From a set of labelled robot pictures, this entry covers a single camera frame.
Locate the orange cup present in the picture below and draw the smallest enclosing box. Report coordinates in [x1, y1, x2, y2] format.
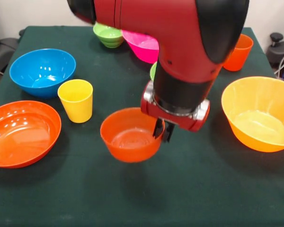
[222, 34, 254, 72]

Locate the large yellow-orange bowl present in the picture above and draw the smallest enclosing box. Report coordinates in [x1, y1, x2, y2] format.
[221, 76, 284, 153]

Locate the blue bowl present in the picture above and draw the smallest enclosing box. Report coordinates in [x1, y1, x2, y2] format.
[9, 49, 77, 100]

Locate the large green bowl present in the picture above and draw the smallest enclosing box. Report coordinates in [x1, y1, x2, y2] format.
[150, 61, 158, 81]

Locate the wide shallow orange bowl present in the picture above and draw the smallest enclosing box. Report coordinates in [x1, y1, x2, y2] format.
[0, 100, 62, 169]

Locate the large pink bowl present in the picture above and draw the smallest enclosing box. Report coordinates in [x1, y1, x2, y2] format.
[121, 29, 160, 64]

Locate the small green ribbed bowl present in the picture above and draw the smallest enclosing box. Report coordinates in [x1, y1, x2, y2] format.
[93, 23, 125, 49]

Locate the yellow cup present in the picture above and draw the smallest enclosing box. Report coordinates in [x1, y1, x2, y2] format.
[57, 79, 94, 124]

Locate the dark green tablecloth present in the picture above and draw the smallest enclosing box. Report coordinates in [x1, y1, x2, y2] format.
[0, 25, 284, 227]

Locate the black rounded base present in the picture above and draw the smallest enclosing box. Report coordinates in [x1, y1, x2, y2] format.
[266, 40, 284, 79]

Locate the small orange bowl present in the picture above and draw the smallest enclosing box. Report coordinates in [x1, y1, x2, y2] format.
[100, 107, 166, 163]

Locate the black clamp knob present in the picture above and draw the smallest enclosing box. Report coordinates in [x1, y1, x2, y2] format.
[269, 32, 284, 48]

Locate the dark grey chair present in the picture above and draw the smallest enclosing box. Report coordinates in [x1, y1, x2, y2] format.
[0, 37, 20, 74]

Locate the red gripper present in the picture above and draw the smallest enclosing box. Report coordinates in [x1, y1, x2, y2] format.
[141, 80, 211, 143]

